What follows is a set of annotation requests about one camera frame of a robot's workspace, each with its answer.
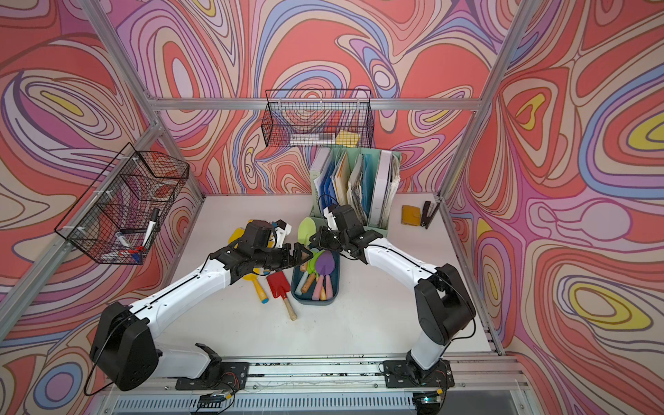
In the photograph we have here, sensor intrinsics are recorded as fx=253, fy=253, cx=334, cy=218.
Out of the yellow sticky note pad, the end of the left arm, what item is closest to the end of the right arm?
the end of the left arm

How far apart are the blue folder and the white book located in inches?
6.0

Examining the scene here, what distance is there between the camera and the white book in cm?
92

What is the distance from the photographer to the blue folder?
3.11ft
